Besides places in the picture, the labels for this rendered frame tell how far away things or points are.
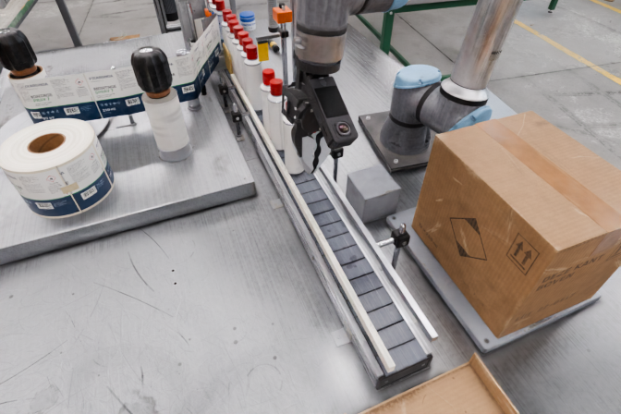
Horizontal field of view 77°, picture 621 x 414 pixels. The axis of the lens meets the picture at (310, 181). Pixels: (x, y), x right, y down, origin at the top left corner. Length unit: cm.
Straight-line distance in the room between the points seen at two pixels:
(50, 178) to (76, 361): 38
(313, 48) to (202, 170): 58
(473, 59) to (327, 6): 48
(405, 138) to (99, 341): 88
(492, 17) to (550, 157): 32
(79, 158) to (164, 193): 20
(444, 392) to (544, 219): 34
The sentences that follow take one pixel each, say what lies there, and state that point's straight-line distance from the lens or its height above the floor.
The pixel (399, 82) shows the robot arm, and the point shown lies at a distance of 109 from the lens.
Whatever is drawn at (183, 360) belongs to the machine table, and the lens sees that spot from 83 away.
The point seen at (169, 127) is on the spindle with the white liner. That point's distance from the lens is 107.
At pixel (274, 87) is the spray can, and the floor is 108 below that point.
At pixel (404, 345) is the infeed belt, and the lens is 77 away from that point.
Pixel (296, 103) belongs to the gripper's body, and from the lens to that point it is 65.
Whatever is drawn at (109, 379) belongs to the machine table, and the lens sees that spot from 87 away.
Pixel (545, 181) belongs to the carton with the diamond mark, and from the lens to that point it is 77.
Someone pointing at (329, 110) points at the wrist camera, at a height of 125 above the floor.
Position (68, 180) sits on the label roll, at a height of 98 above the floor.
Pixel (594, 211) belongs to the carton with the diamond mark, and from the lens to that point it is 75.
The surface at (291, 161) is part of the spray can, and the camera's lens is 100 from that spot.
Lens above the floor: 157
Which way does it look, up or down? 43 degrees down
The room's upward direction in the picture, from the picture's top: straight up
